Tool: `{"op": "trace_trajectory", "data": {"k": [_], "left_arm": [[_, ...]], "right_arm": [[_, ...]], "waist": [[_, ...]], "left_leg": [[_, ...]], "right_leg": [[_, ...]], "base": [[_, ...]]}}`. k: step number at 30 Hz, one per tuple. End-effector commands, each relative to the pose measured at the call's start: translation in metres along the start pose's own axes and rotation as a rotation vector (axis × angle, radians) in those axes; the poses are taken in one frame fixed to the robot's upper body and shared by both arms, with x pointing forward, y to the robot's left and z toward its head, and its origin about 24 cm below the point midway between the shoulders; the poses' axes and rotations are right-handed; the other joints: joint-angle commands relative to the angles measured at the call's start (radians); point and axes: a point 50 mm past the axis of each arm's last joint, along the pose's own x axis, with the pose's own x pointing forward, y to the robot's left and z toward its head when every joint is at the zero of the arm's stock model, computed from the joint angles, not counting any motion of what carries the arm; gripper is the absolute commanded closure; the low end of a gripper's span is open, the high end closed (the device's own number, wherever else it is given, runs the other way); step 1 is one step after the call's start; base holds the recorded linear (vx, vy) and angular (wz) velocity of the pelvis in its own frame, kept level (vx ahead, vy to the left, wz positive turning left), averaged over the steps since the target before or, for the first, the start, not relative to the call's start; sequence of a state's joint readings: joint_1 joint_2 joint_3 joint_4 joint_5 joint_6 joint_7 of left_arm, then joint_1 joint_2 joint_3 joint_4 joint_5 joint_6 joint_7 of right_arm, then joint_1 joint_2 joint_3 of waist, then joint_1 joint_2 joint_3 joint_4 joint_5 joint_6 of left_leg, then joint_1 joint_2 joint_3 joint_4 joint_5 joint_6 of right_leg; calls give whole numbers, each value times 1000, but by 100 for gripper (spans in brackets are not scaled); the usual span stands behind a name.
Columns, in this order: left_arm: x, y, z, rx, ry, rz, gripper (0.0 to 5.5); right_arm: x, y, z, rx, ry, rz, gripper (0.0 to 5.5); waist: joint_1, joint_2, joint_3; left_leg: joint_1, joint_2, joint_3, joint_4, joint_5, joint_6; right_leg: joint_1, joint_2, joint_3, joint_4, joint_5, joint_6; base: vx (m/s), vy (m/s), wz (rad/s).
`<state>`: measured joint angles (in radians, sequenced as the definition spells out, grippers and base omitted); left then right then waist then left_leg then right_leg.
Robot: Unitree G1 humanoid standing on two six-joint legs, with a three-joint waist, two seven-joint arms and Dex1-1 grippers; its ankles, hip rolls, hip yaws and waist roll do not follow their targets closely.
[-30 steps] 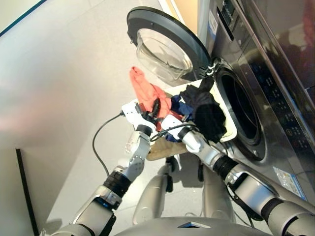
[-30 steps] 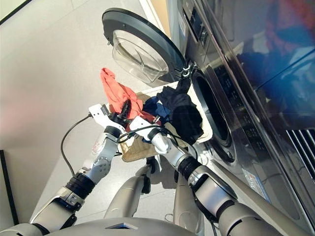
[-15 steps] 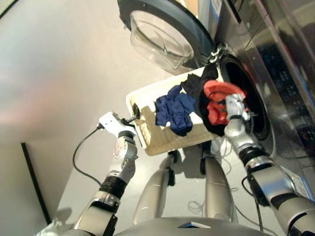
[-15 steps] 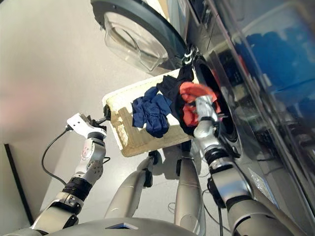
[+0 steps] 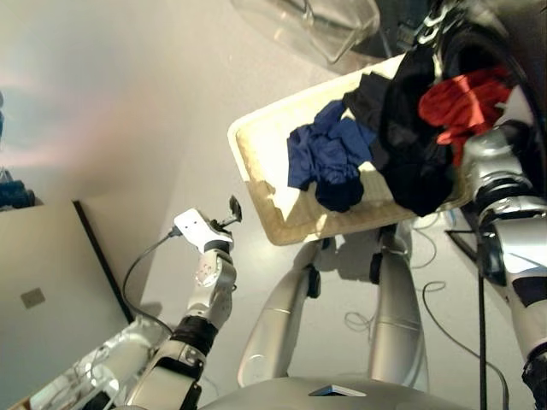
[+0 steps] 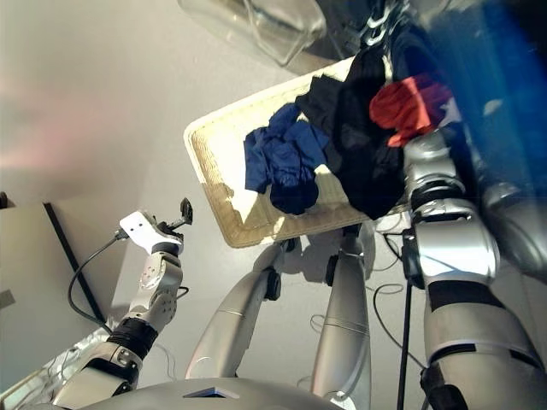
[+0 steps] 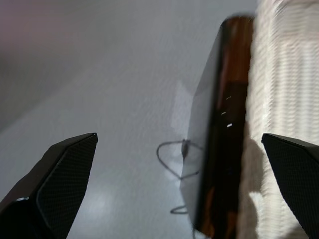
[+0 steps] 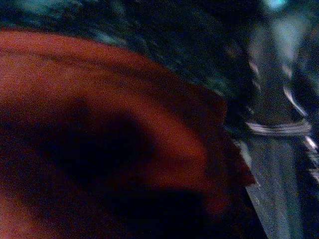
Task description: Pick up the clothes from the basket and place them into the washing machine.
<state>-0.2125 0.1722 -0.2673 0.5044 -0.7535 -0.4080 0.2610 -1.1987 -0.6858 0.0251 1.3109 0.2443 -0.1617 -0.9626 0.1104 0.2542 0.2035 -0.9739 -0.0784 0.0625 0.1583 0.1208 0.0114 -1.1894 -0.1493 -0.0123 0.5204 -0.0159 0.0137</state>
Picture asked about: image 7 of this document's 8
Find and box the pale woven laundry basket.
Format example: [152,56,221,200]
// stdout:
[235,0,319,239]

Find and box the thin grey floor cable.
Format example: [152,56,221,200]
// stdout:
[156,139,203,180]
[170,205,189,215]

